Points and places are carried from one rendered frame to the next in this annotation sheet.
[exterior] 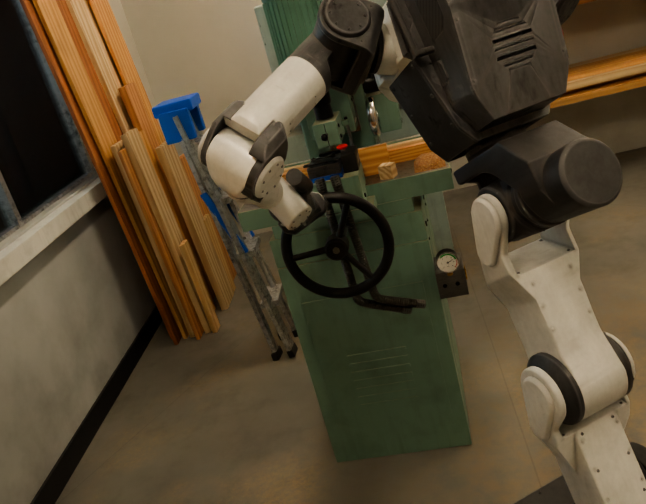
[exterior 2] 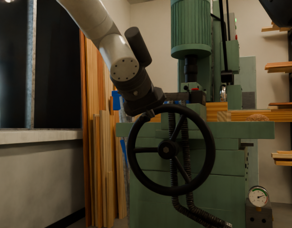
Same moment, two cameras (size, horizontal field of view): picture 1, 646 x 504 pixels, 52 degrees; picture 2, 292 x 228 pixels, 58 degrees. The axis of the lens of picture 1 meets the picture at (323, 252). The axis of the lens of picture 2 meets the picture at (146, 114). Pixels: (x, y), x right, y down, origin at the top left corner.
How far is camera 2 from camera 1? 0.93 m
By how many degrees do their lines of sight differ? 26
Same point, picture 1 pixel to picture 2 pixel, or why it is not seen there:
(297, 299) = (136, 196)
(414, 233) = (234, 168)
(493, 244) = not seen: outside the picture
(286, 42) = (177, 26)
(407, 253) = (225, 183)
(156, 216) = (101, 154)
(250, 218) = (122, 128)
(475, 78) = not seen: outside the picture
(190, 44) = not seen: hidden behind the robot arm
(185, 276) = (104, 190)
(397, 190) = (228, 130)
